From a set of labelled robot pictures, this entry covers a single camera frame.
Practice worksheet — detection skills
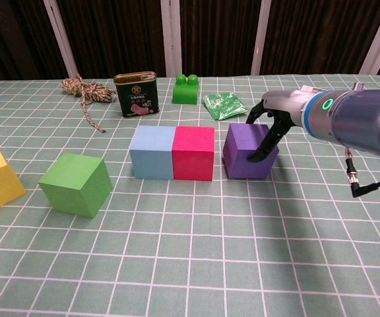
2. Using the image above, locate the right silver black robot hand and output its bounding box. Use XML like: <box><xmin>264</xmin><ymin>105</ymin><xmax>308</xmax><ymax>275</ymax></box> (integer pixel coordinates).
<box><xmin>245</xmin><ymin>88</ymin><xmax>313</xmax><ymax>163</ymax></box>

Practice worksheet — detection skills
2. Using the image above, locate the purple foam cube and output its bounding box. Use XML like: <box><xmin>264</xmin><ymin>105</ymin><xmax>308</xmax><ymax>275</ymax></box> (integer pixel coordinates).
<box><xmin>222</xmin><ymin>122</ymin><xmax>280</xmax><ymax>180</ymax></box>

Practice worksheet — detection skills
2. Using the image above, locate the pink foam cube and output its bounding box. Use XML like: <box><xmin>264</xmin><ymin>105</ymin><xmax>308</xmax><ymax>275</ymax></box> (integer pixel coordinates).
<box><xmin>172</xmin><ymin>125</ymin><xmax>216</xmax><ymax>182</ymax></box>

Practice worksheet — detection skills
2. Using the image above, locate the light blue foam cube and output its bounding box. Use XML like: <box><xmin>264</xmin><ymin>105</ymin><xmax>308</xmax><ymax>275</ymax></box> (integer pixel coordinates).
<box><xmin>129</xmin><ymin>125</ymin><xmax>177</xmax><ymax>180</ymax></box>

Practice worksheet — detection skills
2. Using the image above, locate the green foil packet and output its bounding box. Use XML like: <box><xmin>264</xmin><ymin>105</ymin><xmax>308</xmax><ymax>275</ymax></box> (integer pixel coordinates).
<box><xmin>203</xmin><ymin>92</ymin><xmax>247</xmax><ymax>122</ymax></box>

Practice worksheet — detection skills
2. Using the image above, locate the green toy building brick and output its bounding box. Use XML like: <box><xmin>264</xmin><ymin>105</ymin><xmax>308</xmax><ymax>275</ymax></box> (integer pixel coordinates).
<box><xmin>172</xmin><ymin>73</ymin><xmax>200</xmax><ymax>106</ymax></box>

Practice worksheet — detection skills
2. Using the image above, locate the dark green luncheon meat can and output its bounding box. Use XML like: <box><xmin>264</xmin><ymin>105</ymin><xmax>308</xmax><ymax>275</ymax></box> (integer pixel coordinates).
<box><xmin>113</xmin><ymin>71</ymin><xmax>160</xmax><ymax>118</ymax></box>

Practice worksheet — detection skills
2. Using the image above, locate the green checked tablecloth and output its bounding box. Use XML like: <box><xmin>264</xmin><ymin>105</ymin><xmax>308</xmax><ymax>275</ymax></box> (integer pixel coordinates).
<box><xmin>0</xmin><ymin>74</ymin><xmax>380</xmax><ymax>317</ymax></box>

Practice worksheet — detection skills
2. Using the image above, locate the green foam cube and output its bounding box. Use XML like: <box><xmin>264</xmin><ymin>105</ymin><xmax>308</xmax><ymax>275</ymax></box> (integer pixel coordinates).
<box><xmin>38</xmin><ymin>152</ymin><xmax>114</xmax><ymax>219</ymax></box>

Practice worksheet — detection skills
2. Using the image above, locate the black arm cable with connector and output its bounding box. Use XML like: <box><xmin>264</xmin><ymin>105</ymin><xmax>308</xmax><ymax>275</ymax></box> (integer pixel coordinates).
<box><xmin>344</xmin><ymin>148</ymin><xmax>380</xmax><ymax>199</ymax></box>

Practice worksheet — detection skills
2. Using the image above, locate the braided rope bundle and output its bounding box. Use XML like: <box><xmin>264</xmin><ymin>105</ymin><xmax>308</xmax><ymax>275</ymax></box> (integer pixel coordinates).
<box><xmin>60</xmin><ymin>74</ymin><xmax>117</xmax><ymax>133</ymax></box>

